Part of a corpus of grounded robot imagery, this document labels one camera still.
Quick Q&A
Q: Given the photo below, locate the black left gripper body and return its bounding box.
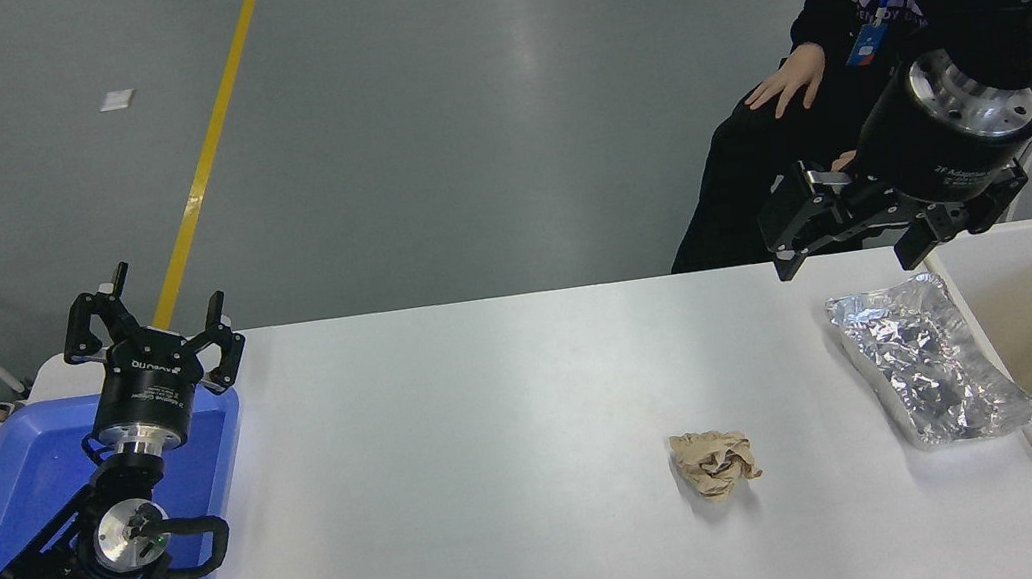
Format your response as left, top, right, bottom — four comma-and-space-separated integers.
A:
79, 321, 214, 453

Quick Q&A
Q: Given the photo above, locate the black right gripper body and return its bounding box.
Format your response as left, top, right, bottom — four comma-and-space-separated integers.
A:
846, 53, 1032, 218

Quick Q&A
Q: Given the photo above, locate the silver foil tray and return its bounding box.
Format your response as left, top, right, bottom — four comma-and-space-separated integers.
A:
822, 259, 1032, 463

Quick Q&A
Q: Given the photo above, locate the person's right hand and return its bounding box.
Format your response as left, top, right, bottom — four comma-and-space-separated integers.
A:
738, 39, 833, 123

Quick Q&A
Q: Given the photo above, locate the seated person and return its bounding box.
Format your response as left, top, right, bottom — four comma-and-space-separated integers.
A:
634, 0, 1032, 275

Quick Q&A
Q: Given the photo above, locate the crumpled tan paper ball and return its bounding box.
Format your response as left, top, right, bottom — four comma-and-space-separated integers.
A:
666, 422, 767, 508

